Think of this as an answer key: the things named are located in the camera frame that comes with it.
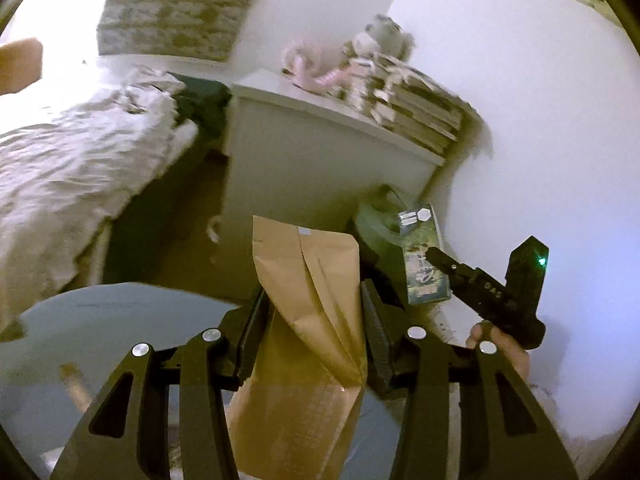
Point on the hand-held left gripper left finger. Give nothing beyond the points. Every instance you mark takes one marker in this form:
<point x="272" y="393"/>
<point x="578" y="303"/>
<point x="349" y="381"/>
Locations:
<point x="254" y="322"/>

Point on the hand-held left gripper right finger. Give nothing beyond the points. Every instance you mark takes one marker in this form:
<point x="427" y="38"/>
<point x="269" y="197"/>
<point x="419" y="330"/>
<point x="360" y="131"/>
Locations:
<point x="374" y="325"/>

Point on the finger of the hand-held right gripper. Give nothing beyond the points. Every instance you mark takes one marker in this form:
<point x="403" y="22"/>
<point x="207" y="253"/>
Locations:
<point x="442" y="262"/>

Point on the printed green carton box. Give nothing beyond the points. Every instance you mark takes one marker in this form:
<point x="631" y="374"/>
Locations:
<point x="417" y="240"/>

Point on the brown paper bag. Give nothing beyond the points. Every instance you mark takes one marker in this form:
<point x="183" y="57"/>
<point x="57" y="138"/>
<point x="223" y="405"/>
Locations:
<point x="300" y="310"/>

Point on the green trash bin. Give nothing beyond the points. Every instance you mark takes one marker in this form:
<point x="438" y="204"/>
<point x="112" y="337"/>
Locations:
<point x="375" y="225"/>

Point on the person's right hand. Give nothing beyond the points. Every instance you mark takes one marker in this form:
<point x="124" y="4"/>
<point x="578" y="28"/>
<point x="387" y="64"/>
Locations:
<point x="510" y="352"/>

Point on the round glass table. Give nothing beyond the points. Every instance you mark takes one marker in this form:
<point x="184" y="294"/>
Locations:
<point x="115" y="325"/>

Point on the stack of books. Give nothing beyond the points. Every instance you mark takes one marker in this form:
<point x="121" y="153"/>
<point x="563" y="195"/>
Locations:
<point x="415" y="105"/>

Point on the white nightstand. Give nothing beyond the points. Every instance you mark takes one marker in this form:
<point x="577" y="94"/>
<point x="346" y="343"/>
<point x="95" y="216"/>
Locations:
<point x="300" y="160"/>

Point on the dark cloth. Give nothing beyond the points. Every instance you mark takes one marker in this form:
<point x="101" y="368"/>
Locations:
<point x="200" y="102"/>

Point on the grey plush toy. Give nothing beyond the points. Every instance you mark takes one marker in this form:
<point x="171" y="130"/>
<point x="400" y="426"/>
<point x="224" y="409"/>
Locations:
<point x="380" y="35"/>

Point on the bed with white duvet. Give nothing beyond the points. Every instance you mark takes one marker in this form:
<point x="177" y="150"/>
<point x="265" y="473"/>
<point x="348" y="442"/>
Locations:
<point x="65" y="160"/>

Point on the patterned headboard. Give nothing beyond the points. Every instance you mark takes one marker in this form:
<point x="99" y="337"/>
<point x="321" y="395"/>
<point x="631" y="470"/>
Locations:
<point x="175" y="5"/>

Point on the orange pillow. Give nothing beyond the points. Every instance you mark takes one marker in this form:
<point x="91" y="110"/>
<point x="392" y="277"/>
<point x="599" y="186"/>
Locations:
<point x="20" y="62"/>

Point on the pale yellow wall sticker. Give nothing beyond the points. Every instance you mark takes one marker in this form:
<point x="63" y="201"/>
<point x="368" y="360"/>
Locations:
<point x="590" y="2"/>

